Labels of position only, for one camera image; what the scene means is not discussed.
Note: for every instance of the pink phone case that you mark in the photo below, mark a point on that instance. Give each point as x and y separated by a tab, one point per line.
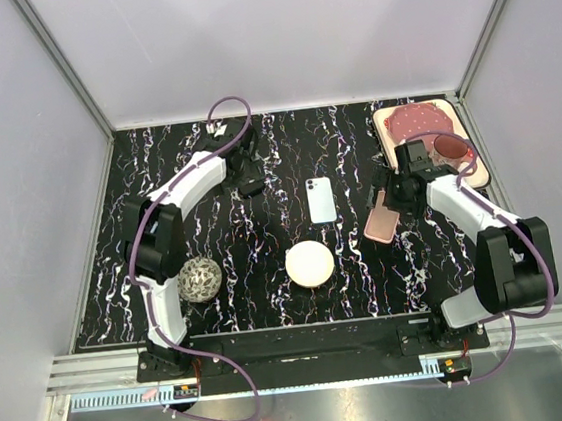
382	222

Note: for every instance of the pink dotted plate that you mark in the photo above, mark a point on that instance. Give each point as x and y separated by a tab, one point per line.
424	121

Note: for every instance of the white round bowl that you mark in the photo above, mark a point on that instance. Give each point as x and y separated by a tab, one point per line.
309	264

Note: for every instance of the pink mug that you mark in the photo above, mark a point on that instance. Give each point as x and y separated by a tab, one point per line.
455	154

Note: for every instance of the left aluminium frame post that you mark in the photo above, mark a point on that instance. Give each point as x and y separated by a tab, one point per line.
47	40

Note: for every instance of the white cable duct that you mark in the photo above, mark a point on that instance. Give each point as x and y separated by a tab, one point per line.
176	394

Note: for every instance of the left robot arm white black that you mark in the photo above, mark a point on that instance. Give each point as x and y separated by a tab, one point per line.
155	244

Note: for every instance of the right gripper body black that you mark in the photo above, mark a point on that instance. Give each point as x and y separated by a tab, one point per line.
396	196

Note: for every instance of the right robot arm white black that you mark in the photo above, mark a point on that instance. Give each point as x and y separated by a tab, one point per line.
515	272

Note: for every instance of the right aluminium frame post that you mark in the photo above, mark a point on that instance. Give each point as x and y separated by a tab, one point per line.
482	43

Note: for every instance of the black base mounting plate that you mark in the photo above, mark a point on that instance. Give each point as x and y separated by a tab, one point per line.
310	355

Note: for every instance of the cream rectangular tray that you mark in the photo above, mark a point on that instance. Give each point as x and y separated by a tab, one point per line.
380	115

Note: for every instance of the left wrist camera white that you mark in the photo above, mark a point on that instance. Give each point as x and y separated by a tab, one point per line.
216	130

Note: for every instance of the aluminium front rail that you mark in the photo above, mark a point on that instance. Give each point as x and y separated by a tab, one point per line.
113	370

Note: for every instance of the aluminium frame post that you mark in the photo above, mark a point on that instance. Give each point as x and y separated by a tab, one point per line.
47	40
482	43

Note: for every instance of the light blue smartphone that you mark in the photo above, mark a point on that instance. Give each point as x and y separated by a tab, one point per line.
320	200

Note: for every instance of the leaf patterned bowl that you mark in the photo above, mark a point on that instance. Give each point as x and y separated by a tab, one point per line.
199	280

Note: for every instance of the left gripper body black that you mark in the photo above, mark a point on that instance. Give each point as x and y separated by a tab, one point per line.
248	169

